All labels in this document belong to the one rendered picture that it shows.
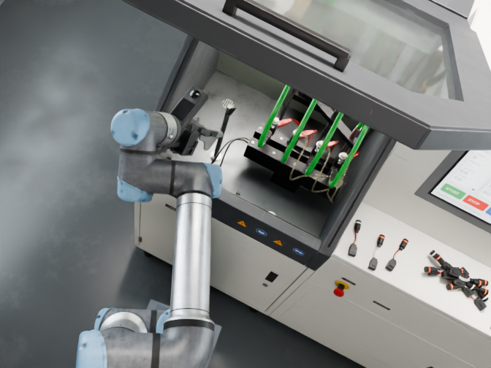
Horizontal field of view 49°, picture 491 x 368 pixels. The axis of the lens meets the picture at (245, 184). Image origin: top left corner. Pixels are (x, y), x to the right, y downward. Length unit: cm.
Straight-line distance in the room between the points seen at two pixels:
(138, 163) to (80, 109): 187
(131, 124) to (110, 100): 191
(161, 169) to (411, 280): 95
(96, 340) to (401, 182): 107
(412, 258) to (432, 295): 13
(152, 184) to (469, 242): 110
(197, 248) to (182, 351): 20
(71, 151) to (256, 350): 133
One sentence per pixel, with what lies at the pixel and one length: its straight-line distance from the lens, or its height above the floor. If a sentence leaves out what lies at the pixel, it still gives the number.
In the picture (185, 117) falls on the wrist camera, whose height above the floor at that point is 144.
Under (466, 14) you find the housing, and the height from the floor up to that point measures 150.
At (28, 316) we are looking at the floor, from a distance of 261.
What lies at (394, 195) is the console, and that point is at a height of 107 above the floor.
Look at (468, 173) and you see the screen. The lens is 167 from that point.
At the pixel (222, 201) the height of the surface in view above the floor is 95.
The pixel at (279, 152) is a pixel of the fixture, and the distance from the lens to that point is 181.
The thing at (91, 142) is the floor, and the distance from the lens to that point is 289.
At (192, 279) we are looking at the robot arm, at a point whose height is 150.
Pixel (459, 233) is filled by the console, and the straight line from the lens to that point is 185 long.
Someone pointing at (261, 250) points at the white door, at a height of 73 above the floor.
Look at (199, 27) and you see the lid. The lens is 76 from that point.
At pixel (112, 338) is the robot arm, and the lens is 102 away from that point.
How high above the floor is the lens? 251
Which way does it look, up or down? 62 degrees down
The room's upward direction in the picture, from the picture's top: 23 degrees clockwise
